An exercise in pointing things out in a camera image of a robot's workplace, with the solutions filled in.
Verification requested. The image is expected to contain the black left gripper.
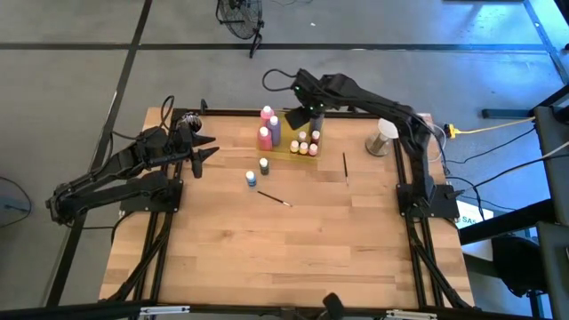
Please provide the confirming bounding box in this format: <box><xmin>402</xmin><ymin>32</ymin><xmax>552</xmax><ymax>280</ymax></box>
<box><xmin>174</xmin><ymin>123</ymin><xmax>220</xmax><ymax>180</ymax></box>

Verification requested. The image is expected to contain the large purple paint bottle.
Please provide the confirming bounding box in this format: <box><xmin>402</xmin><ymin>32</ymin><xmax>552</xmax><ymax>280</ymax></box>
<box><xmin>267</xmin><ymin>115</ymin><xmax>283</xmax><ymax>147</ymax></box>

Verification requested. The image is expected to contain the large coral red paint bottle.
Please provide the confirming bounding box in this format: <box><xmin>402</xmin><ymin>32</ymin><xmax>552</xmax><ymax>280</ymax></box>
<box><xmin>256</xmin><ymin>126</ymin><xmax>274</xmax><ymax>152</ymax></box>

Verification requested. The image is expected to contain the grey plastic cup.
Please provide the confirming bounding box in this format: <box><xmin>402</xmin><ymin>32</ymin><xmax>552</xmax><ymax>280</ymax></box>
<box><xmin>179</xmin><ymin>111</ymin><xmax>204</xmax><ymax>134</ymax></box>

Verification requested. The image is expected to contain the yellow translucent plastic bin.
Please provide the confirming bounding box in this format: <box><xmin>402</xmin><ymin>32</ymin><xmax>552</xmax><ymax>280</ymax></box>
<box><xmin>256</xmin><ymin>109</ymin><xmax>327</xmax><ymax>162</ymax></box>

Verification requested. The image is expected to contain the black floor fan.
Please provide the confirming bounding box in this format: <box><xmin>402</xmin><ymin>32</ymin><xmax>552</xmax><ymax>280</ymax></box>
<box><xmin>214</xmin><ymin>0</ymin><xmax>267</xmax><ymax>60</ymax></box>

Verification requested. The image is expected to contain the black crossbar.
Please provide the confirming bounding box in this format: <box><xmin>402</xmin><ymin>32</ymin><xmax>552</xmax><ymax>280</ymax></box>
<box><xmin>0</xmin><ymin>300</ymin><xmax>569</xmax><ymax>320</ymax></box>

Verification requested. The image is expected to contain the white labelled box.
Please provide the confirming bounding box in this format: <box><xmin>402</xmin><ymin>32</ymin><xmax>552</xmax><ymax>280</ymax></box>
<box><xmin>454</xmin><ymin>201</ymin><xmax>495</xmax><ymax>230</ymax></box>

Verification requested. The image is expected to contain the dark grey side desk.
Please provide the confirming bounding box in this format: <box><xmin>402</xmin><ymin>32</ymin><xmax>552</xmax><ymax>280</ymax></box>
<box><xmin>457</xmin><ymin>92</ymin><xmax>569</xmax><ymax>320</ymax></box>

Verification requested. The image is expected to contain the black office chair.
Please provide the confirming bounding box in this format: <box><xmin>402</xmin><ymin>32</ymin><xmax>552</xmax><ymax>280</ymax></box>
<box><xmin>490</xmin><ymin>234</ymin><xmax>549</xmax><ymax>298</ymax></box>

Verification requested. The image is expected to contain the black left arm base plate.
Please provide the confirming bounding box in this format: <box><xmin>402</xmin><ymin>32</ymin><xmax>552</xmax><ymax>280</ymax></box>
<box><xmin>118</xmin><ymin>177</ymin><xmax>184</xmax><ymax>213</ymax></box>

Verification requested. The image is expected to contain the white coiled cable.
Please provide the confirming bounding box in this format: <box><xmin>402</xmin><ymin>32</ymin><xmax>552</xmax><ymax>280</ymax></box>
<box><xmin>417</xmin><ymin>116</ymin><xmax>448</xmax><ymax>164</ymax></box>

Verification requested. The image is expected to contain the yellow extension cable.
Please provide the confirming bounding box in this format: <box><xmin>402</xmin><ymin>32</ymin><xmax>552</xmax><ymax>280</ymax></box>
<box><xmin>444</xmin><ymin>116</ymin><xmax>537</xmax><ymax>138</ymax></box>

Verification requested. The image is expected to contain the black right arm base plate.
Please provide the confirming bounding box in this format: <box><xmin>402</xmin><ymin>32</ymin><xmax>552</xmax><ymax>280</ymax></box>
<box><xmin>397</xmin><ymin>182</ymin><xmax>461</xmax><ymax>220</ymax></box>

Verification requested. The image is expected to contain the silver metal bracket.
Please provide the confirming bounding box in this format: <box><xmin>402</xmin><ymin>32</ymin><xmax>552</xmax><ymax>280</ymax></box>
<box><xmin>385</xmin><ymin>308</ymin><xmax>439</xmax><ymax>320</ymax></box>
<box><xmin>139</xmin><ymin>305</ymin><xmax>191</xmax><ymax>317</ymax></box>

